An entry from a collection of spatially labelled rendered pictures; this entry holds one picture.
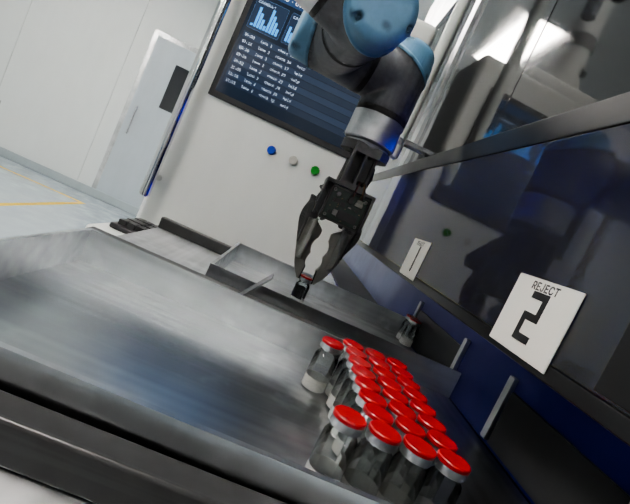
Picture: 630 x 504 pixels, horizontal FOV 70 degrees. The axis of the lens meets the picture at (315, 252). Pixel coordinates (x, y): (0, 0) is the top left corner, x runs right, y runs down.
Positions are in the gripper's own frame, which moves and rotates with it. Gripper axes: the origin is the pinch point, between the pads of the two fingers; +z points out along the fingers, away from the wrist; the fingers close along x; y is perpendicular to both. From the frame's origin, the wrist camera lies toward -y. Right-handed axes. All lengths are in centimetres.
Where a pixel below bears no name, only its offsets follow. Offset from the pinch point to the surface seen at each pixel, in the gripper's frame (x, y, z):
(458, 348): 21.5, 10.1, -0.2
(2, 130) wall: -363, -502, 64
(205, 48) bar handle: -40, -43, -32
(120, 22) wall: -282, -503, -111
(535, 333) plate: 13.6, 36.1, -7.7
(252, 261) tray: -8.7, -12.0, 4.0
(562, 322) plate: 13.6, 38.2, -9.2
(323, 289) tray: 4.9, -12.0, 3.5
